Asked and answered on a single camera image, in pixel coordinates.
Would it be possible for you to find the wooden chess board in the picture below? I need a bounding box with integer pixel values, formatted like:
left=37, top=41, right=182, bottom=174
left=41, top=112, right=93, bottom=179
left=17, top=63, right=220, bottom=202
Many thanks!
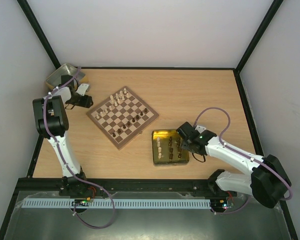
left=86, top=86, right=159, bottom=150

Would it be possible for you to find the gold tin lid tray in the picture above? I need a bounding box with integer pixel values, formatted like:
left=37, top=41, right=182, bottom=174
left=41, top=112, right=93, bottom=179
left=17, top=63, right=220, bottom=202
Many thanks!
left=151, top=129, right=190, bottom=167

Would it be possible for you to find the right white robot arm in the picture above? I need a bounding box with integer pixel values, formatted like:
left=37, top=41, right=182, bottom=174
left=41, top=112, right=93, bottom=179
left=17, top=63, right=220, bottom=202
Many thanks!
left=176, top=122, right=292, bottom=209

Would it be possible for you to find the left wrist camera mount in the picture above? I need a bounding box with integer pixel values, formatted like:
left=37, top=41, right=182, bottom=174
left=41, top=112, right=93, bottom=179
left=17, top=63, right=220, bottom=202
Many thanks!
left=76, top=83, right=90, bottom=96

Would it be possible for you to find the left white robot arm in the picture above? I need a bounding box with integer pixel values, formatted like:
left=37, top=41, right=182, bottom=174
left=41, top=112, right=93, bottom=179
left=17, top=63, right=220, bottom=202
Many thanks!
left=32, top=74, right=96, bottom=196

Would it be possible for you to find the black metal frame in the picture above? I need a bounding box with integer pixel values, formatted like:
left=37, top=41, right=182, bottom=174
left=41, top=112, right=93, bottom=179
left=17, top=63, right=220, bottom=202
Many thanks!
left=0, top=0, right=298, bottom=240

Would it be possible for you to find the grey slotted cable duct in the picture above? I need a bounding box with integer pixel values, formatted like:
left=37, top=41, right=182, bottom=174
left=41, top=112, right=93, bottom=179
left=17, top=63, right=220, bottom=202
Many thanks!
left=21, top=198, right=211, bottom=209

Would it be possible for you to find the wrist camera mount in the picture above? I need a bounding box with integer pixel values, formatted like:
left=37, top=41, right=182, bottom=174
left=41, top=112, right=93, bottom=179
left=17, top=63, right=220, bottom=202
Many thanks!
left=194, top=125, right=207, bottom=134
left=76, top=83, right=90, bottom=96

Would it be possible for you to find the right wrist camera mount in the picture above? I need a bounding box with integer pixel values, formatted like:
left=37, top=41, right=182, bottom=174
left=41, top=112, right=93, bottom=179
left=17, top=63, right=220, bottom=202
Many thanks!
left=194, top=125, right=207, bottom=134

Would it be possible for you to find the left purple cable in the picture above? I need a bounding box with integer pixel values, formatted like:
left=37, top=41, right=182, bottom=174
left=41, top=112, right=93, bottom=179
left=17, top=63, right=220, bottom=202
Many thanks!
left=41, top=66, right=116, bottom=229

